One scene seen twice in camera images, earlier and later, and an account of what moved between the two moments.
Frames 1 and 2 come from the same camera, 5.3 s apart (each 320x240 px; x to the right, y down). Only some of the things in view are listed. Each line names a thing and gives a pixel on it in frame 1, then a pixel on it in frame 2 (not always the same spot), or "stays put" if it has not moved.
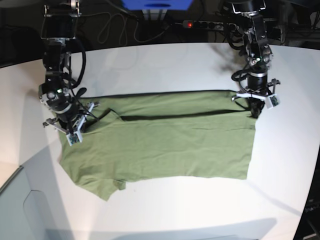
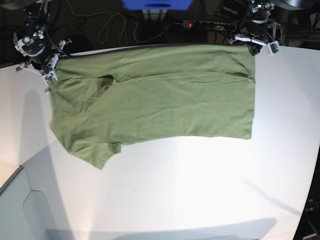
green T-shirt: x=209 y=134 → x=101 y=100
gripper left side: x=71 y=114 → x=46 y=62
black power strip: x=206 y=24 stays put
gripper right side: x=258 y=88 → x=260 y=32
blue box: x=169 y=5 stays put
